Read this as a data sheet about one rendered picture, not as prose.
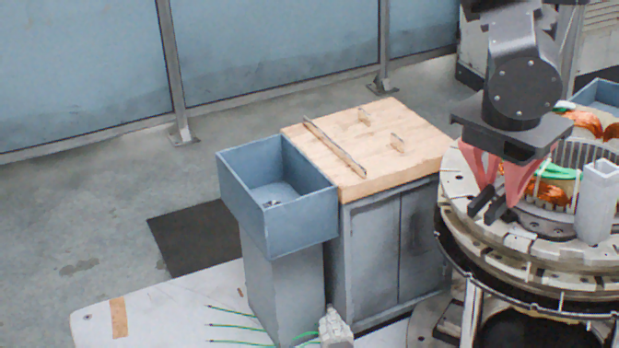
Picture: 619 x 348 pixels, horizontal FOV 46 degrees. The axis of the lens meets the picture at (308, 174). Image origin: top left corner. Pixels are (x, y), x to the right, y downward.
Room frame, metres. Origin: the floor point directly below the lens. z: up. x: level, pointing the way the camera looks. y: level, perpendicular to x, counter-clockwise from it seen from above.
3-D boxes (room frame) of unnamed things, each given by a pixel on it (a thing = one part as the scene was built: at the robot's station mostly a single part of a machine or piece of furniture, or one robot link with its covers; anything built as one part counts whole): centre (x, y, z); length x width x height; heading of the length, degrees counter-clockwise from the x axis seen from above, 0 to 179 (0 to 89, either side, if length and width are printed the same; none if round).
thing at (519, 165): (0.62, -0.20, 1.21); 0.07 x 0.07 x 0.09; 44
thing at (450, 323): (0.79, -0.21, 0.83); 0.05 x 0.04 x 0.02; 147
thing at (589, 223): (0.63, -0.31, 1.14); 0.03 x 0.03 x 0.09; 29
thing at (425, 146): (0.92, -0.09, 1.05); 0.20 x 0.19 x 0.02; 116
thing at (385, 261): (0.92, -0.09, 0.91); 0.19 x 0.19 x 0.26; 26
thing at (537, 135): (0.62, -0.20, 1.28); 0.10 x 0.07 x 0.07; 44
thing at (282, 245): (0.85, 0.05, 0.92); 0.17 x 0.11 x 0.28; 26
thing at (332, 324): (0.80, -0.03, 0.80); 0.10 x 0.05 x 0.04; 7
